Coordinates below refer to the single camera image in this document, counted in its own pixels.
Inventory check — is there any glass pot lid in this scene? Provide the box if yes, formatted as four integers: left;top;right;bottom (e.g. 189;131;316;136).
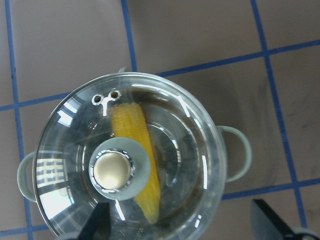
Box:
31;71;223;240

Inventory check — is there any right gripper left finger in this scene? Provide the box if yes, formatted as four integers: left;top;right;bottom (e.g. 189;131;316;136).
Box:
77;202;111;240

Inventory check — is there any white electric cooking pot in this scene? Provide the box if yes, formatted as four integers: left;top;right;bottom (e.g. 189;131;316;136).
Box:
16;66;253;240

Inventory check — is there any yellow corn cob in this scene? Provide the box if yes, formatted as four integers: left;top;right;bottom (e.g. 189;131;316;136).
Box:
110;102;161;224

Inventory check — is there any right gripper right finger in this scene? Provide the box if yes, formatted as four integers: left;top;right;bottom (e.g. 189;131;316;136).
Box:
250;199;295;240

